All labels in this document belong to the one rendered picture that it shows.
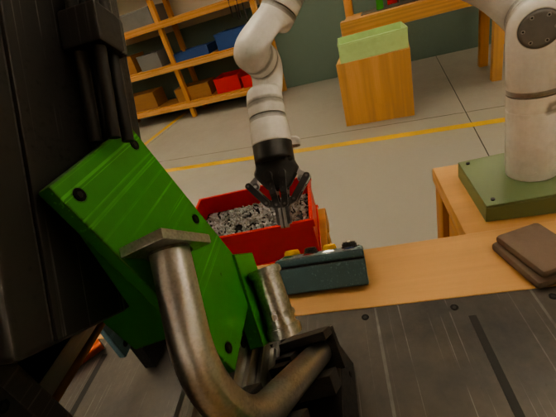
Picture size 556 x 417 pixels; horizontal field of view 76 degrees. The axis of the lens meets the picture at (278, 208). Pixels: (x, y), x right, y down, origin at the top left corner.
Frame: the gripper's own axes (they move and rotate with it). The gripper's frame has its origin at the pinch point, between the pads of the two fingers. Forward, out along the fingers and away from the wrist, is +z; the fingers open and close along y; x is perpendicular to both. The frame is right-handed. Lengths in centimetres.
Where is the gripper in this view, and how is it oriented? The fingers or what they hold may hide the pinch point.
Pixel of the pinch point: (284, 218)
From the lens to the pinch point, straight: 65.8
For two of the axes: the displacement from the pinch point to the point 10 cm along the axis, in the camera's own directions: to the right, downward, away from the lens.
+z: 1.6, 9.9, -0.6
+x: 2.2, 0.3, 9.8
